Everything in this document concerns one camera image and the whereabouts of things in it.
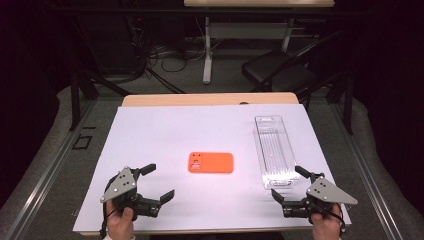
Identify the aluminium floor rail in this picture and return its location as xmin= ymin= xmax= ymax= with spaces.
xmin=4 ymin=99 xmax=98 ymax=240
xmin=329 ymin=103 xmax=405 ymax=240

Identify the black metal stand leg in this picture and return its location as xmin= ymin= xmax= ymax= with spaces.
xmin=69 ymin=71 xmax=134 ymax=132
xmin=328 ymin=73 xmax=354 ymax=136

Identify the orange phone case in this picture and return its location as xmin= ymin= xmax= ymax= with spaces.
xmin=187 ymin=151 xmax=235 ymax=174

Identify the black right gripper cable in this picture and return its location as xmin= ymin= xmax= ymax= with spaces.
xmin=331 ymin=203 xmax=347 ymax=234

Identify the person's right hand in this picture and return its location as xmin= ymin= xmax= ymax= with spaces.
xmin=309 ymin=204 xmax=344 ymax=240

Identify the white-legged background desk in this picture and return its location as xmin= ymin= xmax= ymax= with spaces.
xmin=183 ymin=0 xmax=336 ymax=85

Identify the bundle of floor cables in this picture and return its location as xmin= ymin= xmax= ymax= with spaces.
xmin=129 ymin=16 xmax=208 ymax=79

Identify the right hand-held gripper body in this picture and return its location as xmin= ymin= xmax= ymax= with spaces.
xmin=282 ymin=175 xmax=359 ymax=224

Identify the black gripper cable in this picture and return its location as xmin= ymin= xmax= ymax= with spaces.
xmin=99 ymin=201 xmax=113 ymax=239
xmin=331 ymin=203 xmax=347 ymax=234

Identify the black folding chair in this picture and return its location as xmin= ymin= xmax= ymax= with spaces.
xmin=241 ymin=29 xmax=344 ymax=101

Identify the person's left hand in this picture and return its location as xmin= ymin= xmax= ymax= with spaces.
xmin=105 ymin=201 xmax=136 ymax=239

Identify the white table sheet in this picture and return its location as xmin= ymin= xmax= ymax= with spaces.
xmin=72 ymin=103 xmax=353 ymax=233

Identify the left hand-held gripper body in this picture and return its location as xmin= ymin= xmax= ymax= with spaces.
xmin=99 ymin=165 xmax=162 ymax=221

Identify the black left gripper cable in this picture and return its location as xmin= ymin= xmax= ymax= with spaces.
xmin=99 ymin=201 xmax=113 ymax=239

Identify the light wooden table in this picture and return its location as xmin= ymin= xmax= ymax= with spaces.
xmin=79 ymin=92 xmax=314 ymax=237

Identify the clear plastic packaging box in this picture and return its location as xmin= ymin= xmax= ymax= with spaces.
xmin=254 ymin=115 xmax=302 ymax=191

